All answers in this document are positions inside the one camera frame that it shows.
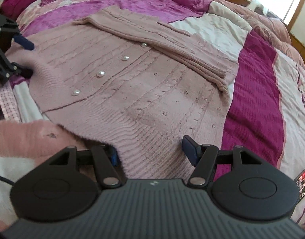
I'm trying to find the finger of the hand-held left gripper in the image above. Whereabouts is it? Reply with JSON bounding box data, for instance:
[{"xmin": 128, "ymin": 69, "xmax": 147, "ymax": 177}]
[
  {"xmin": 0, "ymin": 45, "xmax": 33, "ymax": 85},
  {"xmin": 0, "ymin": 12, "xmax": 34, "ymax": 51}
]

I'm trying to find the pink knit cardigan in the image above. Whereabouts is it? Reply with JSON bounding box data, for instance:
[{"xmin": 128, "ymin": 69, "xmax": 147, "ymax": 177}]
[{"xmin": 4, "ymin": 7, "xmax": 240, "ymax": 180}]

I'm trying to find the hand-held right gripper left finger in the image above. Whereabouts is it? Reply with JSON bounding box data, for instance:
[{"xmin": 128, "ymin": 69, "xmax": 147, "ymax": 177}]
[{"xmin": 48, "ymin": 144, "xmax": 123, "ymax": 189}]

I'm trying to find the black cable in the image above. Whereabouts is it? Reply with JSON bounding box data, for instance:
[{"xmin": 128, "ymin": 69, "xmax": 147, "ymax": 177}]
[{"xmin": 0, "ymin": 173, "xmax": 16, "ymax": 188}]

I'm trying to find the maroon cloth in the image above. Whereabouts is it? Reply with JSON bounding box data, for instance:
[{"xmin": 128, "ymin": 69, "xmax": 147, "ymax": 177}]
[{"xmin": 2, "ymin": 0, "xmax": 58, "ymax": 20}]

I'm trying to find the magenta and white patchwork quilt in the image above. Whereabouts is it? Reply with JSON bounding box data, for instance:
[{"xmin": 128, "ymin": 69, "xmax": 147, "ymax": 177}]
[{"xmin": 0, "ymin": 0, "xmax": 305, "ymax": 229}]

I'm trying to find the person's pink fuzzy clothing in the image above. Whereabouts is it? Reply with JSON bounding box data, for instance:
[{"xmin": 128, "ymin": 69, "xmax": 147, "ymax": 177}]
[{"xmin": 0, "ymin": 119, "xmax": 110, "ymax": 160}]

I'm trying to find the small white object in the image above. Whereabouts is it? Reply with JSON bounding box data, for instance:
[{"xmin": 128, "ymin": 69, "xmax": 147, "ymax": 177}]
[{"xmin": 249, "ymin": 0, "xmax": 270, "ymax": 14}]

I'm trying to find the white fuzzy cloth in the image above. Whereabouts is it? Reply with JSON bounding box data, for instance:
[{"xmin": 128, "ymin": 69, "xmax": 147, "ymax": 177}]
[{"xmin": 0, "ymin": 154, "xmax": 37, "ymax": 232}]

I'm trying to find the pink checked cloth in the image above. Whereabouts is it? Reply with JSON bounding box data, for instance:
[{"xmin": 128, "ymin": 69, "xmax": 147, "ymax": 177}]
[{"xmin": 0, "ymin": 80, "xmax": 21, "ymax": 122}]

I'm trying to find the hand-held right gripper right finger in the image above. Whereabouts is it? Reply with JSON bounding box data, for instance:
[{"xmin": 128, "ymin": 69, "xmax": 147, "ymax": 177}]
[{"xmin": 182, "ymin": 135, "xmax": 262, "ymax": 188}]

